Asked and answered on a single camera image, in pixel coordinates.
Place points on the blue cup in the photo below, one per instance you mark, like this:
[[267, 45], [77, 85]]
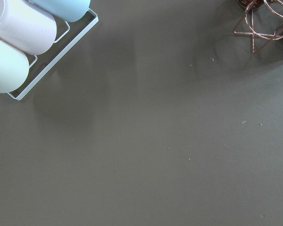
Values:
[[68, 10]]

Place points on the mint green cup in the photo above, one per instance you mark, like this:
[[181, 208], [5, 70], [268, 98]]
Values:
[[14, 68]]

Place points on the pink cup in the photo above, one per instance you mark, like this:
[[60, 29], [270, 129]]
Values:
[[26, 26]]

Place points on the white wire cup rack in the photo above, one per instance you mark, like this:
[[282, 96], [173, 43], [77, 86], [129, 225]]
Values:
[[68, 34]]

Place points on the copper wire bottle rack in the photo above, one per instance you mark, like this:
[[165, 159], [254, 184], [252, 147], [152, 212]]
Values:
[[262, 21]]

